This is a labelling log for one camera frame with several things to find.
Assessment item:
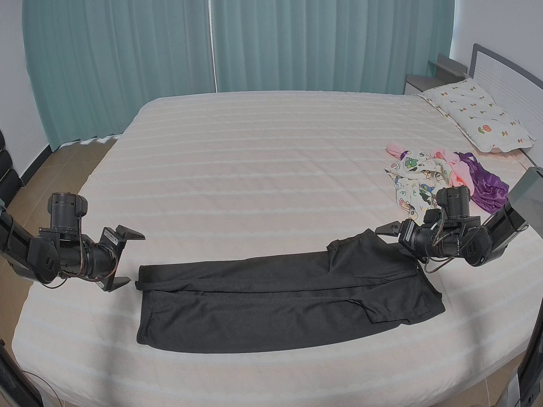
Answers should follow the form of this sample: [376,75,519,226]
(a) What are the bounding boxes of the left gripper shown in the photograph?
[78,225,146,292]

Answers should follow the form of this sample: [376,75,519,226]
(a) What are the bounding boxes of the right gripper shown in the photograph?
[375,219,445,264]

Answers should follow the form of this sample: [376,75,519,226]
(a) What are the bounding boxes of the black T-shirt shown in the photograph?
[135,228,446,354]

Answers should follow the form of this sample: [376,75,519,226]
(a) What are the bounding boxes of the bed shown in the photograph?
[10,43,543,407]

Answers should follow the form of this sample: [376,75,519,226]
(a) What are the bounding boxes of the white printed pyjama garment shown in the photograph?
[385,149,450,221]

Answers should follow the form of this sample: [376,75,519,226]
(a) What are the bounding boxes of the pink garment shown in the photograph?
[385,142,476,189]

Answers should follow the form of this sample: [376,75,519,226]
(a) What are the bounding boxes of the purple satin garment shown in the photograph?
[456,151,510,214]

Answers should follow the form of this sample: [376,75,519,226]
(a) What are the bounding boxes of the white printed pillow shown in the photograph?
[418,78,535,153]

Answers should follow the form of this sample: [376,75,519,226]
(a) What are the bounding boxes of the grey white bedside table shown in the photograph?
[405,53,467,96]

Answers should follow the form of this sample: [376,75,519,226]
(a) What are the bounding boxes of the blue-green curtain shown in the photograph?
[210,0,456,96]
[23,0,217,151]

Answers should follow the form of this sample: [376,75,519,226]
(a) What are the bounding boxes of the black cable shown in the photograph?
[423,256,448,274]
[21,369,61,407]

